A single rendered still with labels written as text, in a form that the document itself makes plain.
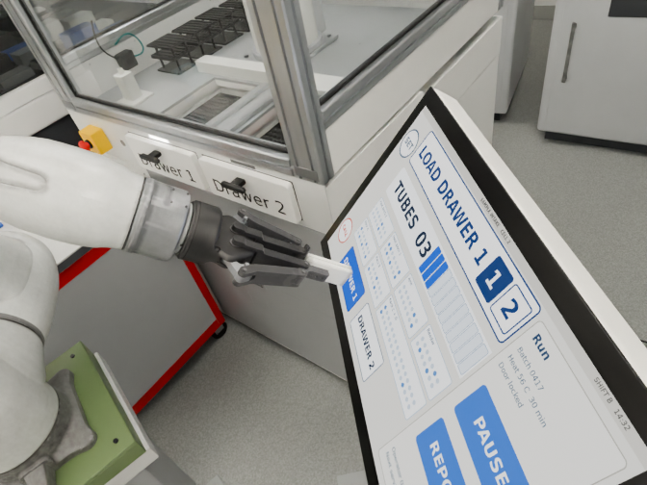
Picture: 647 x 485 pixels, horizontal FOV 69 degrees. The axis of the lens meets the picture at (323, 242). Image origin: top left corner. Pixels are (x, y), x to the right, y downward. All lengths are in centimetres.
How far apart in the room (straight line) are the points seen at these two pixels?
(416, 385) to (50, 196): 42
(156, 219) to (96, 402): 50
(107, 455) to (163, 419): 100
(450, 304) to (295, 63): 49
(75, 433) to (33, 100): 139
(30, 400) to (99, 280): 68
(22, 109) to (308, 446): 155
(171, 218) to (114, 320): 106
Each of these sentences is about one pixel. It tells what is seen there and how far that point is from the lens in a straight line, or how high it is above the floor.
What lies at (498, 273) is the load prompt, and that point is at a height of 116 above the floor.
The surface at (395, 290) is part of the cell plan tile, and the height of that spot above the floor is 106.
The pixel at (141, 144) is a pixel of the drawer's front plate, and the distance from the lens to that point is 140.
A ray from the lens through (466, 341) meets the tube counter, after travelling 47.
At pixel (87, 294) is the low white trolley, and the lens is 150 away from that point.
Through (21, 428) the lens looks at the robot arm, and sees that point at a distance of 88.
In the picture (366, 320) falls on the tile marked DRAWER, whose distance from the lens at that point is 62.
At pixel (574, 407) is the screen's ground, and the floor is 116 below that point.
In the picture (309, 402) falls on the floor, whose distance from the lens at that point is 173.
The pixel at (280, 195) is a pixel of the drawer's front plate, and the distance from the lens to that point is 104.
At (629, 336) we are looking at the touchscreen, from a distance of 42.
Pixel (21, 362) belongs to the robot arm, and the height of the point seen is 97.
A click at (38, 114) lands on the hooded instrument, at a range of 206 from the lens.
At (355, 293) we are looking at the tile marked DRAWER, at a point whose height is 101.
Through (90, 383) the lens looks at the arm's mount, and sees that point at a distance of 100.
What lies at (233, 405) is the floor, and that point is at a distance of 181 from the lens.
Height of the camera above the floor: 151
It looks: 43 degrees down
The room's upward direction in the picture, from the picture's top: 14 degrees counter-clockwise
